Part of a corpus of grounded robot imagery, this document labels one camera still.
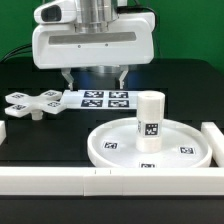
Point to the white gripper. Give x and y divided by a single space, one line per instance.
127 41

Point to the white round table top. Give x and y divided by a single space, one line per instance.
125 143

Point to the white marker tag sheet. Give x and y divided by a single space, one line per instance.
100 99

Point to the white front fence bar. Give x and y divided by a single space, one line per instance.
111 181

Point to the white right fence bar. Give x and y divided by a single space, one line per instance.
215 139

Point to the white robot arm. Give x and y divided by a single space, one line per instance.
93 16

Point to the white left fence bar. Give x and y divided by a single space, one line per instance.
2 132

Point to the white fence bar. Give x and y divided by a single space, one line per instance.
2 132
111 181
215 139

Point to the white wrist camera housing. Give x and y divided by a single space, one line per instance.
57 11

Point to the white cross-shaped table base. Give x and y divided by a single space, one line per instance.
22 104

